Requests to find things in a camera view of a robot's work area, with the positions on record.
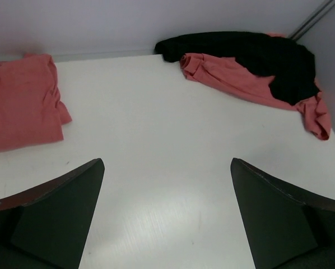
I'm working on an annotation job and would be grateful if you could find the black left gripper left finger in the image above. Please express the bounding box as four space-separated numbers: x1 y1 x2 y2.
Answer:
0 159 105 268

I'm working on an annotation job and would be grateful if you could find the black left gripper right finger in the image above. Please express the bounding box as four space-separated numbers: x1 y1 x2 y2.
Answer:
230 158 335 268

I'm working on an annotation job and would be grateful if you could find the pink t-shirt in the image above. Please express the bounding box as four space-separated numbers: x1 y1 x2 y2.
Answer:
179 33 332 141
0 54 72 152

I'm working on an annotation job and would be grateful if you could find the black t-shirt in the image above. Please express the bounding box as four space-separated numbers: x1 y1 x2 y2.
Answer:
154 31 320 105

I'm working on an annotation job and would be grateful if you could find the right aluminium frame post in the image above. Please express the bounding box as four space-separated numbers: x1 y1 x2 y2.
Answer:
288 0 335 41

